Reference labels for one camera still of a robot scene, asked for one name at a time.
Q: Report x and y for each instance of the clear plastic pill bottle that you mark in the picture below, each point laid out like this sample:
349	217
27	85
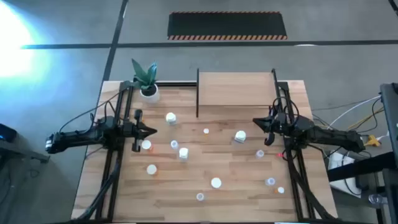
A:
260	153
270	181

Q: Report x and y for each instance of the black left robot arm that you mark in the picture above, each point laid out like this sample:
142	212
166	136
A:
77	137

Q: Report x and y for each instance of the small orange pill bottle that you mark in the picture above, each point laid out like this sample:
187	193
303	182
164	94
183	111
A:
280	190
206	131

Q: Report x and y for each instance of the white medicine bottle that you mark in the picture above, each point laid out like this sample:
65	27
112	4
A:
240	136
183	153
171	118

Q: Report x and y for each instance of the yellow power splitter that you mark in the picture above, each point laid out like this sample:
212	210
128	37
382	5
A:
372	140

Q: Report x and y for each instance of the black side table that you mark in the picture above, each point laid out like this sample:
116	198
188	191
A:
390	124

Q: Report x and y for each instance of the green plant in white pot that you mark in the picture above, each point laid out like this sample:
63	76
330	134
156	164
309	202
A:
152	99

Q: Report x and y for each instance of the white power strip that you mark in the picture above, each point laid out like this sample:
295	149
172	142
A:
337	160

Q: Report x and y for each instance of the large orange pill bottle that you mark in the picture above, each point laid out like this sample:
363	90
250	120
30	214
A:
151	169
146	145
216	182

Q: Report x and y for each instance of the black box with blue light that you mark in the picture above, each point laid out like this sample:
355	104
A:
7	133

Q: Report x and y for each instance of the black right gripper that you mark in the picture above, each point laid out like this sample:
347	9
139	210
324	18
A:
284	126

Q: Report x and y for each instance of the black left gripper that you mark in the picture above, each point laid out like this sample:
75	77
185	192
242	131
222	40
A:
130	130

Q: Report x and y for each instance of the wooden shelf with black frame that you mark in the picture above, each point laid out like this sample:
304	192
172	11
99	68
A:
236	90

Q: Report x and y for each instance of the clear water bottle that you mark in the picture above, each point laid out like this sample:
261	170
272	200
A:
376	199

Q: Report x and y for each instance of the clear bottle with colourful capsules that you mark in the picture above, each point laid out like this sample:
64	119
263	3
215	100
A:
200	196

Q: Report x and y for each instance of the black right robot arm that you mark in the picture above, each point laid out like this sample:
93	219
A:
335	137

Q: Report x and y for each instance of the black hazard-striped floor mat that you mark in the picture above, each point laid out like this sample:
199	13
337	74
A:
227	25

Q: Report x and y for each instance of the dark metal floor stand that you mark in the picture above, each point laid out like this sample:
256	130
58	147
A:
18	151

